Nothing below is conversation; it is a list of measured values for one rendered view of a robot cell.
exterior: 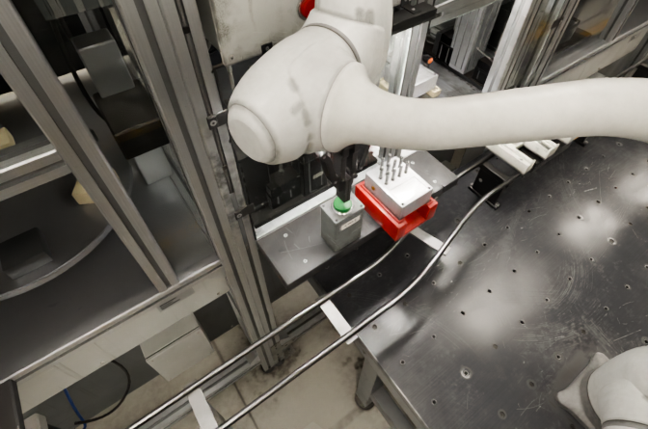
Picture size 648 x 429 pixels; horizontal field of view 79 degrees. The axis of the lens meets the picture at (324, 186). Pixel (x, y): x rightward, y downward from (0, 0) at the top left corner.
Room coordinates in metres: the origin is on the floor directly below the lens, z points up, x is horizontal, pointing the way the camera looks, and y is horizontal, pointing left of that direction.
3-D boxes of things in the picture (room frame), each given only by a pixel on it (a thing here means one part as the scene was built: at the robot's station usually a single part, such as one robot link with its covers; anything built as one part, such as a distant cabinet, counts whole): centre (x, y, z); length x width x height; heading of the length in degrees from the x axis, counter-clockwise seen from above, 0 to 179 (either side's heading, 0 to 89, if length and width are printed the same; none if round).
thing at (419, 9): (0.60, -0.04, 1.37); 0.36 x 0.04 x 0.04; 125
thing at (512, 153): (0.92, -0.69, 0.84); 0.36 x 0.14 x 0.10; 125
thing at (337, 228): (0.52, -0.03, 0.97); 0.08 x 0.08 x 0.12; 35
